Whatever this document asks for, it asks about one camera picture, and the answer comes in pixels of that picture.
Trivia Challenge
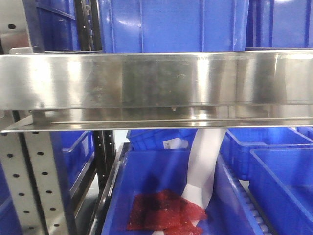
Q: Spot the stainless steel shelf beam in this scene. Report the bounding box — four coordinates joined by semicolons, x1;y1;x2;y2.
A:
0;49;313;133

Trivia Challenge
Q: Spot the perforated steel shelf upright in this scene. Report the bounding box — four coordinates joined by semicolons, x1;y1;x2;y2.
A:
0;0;77;235

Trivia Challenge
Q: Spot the blue bin rear centre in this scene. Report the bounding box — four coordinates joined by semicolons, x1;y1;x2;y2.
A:
127;128;197;151

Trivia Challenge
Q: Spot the blue bin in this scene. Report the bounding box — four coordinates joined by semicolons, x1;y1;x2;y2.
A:
127;128;197;151
61;131;95;194
102;149;263;235
249;148;313;235
220;127;313;180

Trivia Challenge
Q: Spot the white paper strip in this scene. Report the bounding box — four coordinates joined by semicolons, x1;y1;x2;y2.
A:
182;128;226;209

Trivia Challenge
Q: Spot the blue bin lower centre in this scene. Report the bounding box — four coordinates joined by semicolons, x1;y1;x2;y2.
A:
102;149;263;235

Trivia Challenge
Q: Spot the blue bin lower right rear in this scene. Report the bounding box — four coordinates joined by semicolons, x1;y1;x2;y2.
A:
220;127;313;180

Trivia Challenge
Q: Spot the blue bin lower left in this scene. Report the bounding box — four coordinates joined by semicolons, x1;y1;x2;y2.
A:
61;131;95;194

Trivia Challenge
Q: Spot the large blue crate upper centre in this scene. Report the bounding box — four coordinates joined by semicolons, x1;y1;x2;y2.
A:
99;0;249;53

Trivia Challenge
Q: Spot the blue crate upper left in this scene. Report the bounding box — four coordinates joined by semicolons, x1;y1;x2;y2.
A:
35;0;80;51

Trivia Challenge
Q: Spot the blue bin lower right front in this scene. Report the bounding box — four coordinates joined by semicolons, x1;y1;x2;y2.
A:
249;148;313;235

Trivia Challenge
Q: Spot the blue crate upper right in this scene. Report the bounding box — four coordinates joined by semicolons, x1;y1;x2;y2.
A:
246;0;313;48

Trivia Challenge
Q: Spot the black perforated rack post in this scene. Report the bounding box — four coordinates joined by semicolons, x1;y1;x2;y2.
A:
92;130;115;189

